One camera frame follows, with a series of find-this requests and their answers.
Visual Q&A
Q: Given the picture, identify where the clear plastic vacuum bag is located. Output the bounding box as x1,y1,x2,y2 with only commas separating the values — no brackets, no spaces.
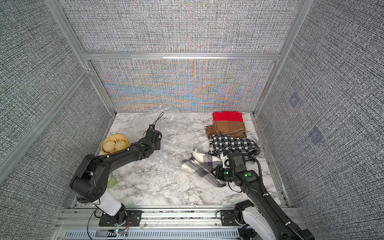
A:
140,104,212,176

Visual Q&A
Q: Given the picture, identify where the black white houndstooth scarf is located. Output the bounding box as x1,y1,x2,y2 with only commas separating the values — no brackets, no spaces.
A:
209,135,261,158

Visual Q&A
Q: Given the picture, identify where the grey cream plaid scarf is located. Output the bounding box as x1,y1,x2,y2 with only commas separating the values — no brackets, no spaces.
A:
181,153,226,188

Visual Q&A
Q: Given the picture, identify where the brown striped fringed scarf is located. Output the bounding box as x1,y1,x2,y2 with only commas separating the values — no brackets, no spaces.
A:
205,121,247,139

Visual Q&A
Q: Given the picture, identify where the red knitted scarf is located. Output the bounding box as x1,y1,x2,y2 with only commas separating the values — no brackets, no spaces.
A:
213,111,244,122

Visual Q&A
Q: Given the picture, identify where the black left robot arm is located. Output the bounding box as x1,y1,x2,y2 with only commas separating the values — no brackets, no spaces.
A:
70,125,162,217

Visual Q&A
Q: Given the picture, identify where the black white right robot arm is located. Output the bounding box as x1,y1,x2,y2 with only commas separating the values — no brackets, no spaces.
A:
212,153,315,240

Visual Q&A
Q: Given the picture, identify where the white steamed bun right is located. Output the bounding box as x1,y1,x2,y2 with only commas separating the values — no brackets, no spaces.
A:
115,140,127,151

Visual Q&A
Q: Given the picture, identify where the white steamed bun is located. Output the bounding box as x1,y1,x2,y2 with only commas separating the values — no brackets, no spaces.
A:
115,140,127,151
102,140,116,153

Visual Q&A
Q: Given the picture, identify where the yellow rimmed bamboo steamer basket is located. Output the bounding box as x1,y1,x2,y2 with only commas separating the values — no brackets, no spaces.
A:
101,134,130,155

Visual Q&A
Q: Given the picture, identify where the white steamed bun left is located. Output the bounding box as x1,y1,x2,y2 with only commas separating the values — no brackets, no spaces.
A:
102,140,116,153

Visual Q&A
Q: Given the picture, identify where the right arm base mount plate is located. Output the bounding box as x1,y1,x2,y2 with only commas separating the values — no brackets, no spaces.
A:
219,209,240,227

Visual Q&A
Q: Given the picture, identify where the aluminium front rail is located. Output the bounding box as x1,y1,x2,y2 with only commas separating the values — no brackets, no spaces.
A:
55,206,237,229

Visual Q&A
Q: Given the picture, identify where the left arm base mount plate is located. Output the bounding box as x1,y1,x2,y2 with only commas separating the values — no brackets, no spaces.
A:
99,210,143,227

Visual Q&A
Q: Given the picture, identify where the aluminium frame corner post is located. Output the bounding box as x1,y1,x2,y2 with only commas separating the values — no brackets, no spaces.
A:
45,1,117,118

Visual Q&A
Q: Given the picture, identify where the aluminium right corner post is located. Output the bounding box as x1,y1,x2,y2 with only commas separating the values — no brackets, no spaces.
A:
253,0,314,117

